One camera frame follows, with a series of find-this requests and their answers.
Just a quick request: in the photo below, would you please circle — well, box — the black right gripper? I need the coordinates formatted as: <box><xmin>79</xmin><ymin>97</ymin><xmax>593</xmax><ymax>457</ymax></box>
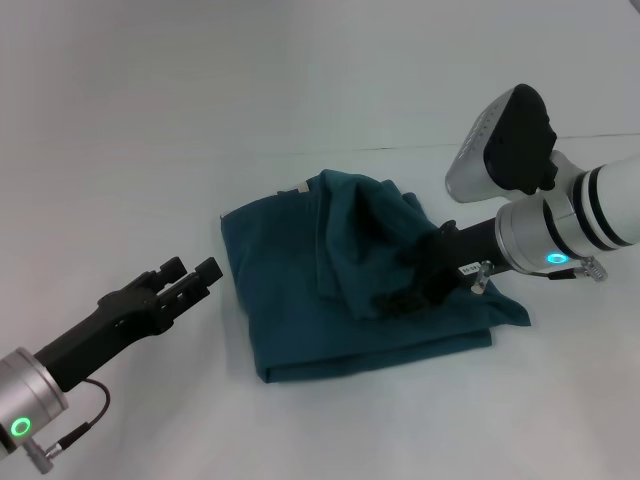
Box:
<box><xmin>374</xmin><ymin>219</ymin><xmax>504</xmax><ymax>322</ymax></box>

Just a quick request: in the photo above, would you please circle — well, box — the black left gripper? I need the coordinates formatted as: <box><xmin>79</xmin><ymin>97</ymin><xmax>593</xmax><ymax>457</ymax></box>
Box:
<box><xmin>33</xmin><ymin>255</ymin><xmax>224</xmax><ymax>394</ymax></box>

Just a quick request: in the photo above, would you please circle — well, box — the teal blue shirt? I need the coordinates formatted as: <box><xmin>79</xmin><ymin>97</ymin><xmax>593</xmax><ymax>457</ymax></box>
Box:
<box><xmin>219</xmin><ymin>168</ymin><xmax>532</xmax><ymax>385</ymax></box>

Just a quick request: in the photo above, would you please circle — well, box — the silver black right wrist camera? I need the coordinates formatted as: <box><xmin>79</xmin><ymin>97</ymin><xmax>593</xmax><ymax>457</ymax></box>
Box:
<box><xmin>444</xmin><ymin>83</ymin><xmax>561</xmax><ymax>205</ymax></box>

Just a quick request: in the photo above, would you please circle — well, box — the right arm cable with plug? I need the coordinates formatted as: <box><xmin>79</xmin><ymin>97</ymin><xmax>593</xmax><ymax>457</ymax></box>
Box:
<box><xmin>471</xmin><ymin>255</ymin><xmax>609</xmax><ymax>295</ymax></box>

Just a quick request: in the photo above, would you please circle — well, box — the arm cable with plug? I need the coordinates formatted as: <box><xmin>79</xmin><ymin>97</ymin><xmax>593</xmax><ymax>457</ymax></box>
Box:
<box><xmin>29</xmin><ymin>378</ymin><xmax>112</xmax><ymax>475</ymax></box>
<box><xmin>471</xmin><ymin>255</ymin><xmax>609</xmax><ymax>295</ymax></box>

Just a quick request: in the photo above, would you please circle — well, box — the left arm cable with plug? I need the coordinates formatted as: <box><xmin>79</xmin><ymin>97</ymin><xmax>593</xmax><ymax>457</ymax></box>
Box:
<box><xmin>29</xmin><ymin>378</ymin><xmax>112</xmax><ymax>475</ymax></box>

